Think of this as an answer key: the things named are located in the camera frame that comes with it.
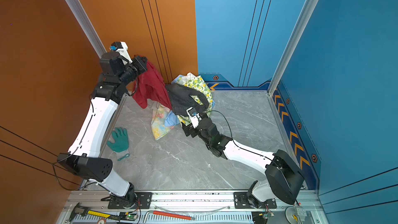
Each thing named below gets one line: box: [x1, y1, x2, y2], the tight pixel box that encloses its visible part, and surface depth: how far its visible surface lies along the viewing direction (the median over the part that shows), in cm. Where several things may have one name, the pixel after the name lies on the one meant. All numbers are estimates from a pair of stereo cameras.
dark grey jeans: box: [165, 83, 210, 118], surface depth 98 cm
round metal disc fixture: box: [284, 205, 298, 224], surface depth 70 cm
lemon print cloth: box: [170, 75, 213, 126], surface depth 111 cm
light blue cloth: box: [164, 110, 180, 127], surface depth 101 cm
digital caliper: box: [68, 202, 122, 222], surface depth 72 cm
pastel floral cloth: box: [150, 101, 177, 141], surface depth 101 cm
